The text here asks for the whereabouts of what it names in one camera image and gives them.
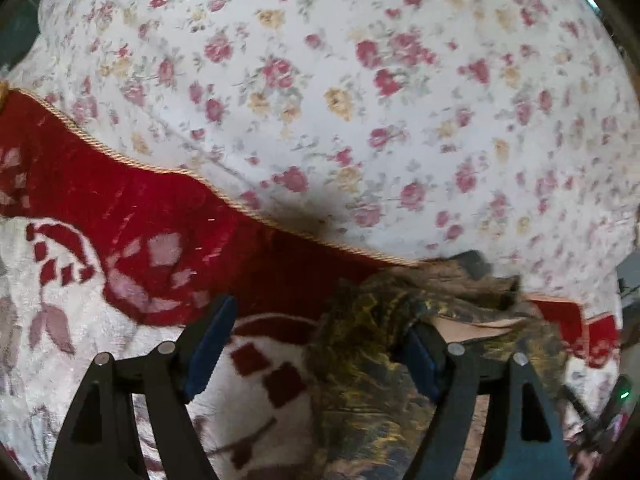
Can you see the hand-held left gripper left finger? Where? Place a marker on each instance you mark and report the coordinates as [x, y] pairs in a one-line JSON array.
[[207, 350]]

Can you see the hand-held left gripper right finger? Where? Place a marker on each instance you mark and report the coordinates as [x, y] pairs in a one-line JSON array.
[[425, 365]]

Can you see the dark floral patterned garment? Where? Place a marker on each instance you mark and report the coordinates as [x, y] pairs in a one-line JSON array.
[[370, 350]]

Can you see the red and white fleece blanket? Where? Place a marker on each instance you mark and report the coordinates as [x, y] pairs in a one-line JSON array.
[[125, 240]]

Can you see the floral print bed sheet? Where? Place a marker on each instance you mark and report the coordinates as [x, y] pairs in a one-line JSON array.
[[350, 85]]

